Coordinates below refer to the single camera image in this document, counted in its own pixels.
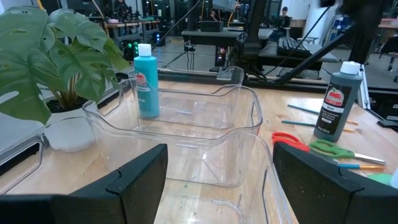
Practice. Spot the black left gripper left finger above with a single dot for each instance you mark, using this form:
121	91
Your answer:
124	199

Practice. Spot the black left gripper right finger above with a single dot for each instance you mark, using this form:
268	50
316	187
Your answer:
320	196

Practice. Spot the green scissors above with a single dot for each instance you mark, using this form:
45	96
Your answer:
329	149

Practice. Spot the green paint bottle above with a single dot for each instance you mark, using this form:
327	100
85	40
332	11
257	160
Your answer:
381	180

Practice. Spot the red scissors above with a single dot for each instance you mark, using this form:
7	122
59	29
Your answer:
287	140

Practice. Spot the black paint bottle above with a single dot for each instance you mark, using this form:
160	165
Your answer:
337	109

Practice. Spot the teal paint bottle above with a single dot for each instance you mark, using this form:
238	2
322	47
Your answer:
147	87

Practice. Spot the clear plastic bin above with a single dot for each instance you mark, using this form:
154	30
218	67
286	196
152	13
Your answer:
199	130
192	205
186	73

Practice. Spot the white plant pot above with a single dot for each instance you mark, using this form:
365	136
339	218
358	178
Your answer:
71	133

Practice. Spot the computer tower green lights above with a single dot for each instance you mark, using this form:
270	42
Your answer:
131	50

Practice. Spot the black keyboard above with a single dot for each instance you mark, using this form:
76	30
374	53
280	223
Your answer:
292	48

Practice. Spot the computer tower blue lights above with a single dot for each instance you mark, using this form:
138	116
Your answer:
159	39

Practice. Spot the green monstera plant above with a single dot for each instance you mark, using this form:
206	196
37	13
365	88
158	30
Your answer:
28	62

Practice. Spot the computer tower red light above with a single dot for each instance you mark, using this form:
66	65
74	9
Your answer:
221	56

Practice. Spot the wooden workbench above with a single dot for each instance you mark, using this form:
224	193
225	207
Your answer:
124	25

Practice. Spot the person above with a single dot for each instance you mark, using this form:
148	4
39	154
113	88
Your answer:
213	15
282	23

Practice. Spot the dark grey desk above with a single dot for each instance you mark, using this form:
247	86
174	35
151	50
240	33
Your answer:
205	37

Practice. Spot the black box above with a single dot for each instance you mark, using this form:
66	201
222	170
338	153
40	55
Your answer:
211	26

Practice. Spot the silver aluminium bracket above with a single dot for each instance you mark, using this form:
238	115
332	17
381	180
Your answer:
364	93

